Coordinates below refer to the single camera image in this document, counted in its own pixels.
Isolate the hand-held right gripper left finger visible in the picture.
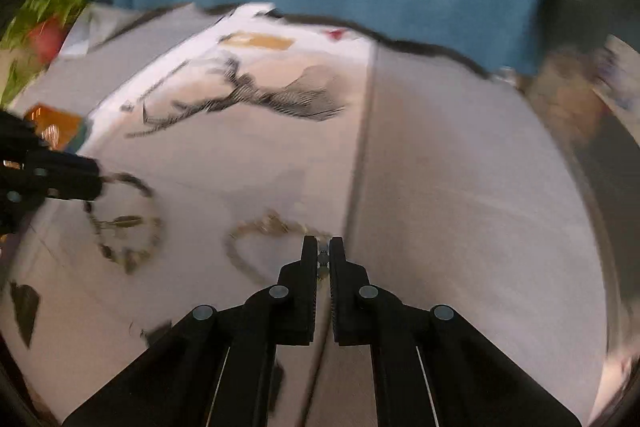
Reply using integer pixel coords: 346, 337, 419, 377
62, 235, 320, 427

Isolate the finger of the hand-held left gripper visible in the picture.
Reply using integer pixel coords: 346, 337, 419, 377
0, 109, 102, 180
0, 174, 104, 235

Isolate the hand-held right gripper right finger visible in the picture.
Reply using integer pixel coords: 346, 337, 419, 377
329, 235, 583, 427

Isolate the black gold bead necklace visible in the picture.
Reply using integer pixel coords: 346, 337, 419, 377
82, 172, 163, 275

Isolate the gold chain necklace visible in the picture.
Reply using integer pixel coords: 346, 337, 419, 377
224, 209, 333, 288

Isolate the orange box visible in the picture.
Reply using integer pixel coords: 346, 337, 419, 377
25, 104, 91, 152

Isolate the black paper tag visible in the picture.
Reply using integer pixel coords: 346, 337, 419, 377
10, 282, 41, 348

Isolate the grey ribbed table mat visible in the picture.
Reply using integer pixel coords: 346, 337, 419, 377
345, 42, 621, 427

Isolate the white printed cloth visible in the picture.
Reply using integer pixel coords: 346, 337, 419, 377
0, 2, 381, 427

